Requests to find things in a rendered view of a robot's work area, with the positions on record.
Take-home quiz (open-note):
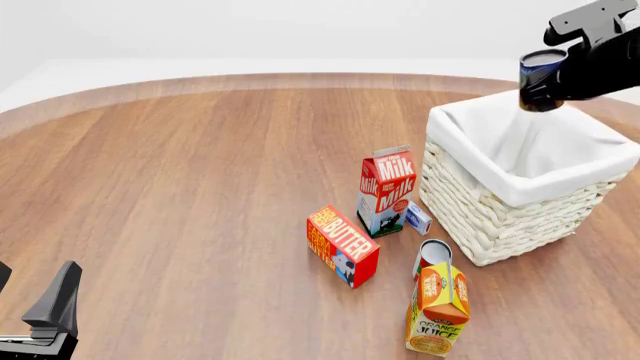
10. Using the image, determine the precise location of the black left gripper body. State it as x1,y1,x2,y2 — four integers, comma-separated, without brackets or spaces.
0,325,80,360

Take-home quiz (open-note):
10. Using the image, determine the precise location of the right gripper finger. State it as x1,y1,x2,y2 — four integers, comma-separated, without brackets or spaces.
523,69,577,102
543,26,587,52

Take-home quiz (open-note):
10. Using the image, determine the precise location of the dark blue soup can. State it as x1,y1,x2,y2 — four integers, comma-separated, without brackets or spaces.
518,48,570,114

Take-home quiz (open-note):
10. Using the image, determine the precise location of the white wicker basket cloth lined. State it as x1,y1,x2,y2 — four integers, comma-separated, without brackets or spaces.
418,88,640,268

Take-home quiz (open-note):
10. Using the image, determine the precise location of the grey plate on black stalk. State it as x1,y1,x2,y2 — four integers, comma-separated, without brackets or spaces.
547,0,640,39

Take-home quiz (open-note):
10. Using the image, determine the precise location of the small blue white box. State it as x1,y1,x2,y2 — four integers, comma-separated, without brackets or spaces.
404,200,434,237

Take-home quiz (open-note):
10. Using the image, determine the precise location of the red white milk carton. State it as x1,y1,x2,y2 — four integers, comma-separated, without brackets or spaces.
356,144,418,240

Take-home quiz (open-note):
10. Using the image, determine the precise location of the red white tin can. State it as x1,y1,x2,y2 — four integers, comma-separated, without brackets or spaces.
412,238,454,283

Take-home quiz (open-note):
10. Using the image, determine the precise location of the orange juice carton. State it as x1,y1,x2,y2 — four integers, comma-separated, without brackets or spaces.
405,261,472,358

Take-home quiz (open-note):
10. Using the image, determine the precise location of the red orange butter box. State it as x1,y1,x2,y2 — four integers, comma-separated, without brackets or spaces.
306,204,381,290

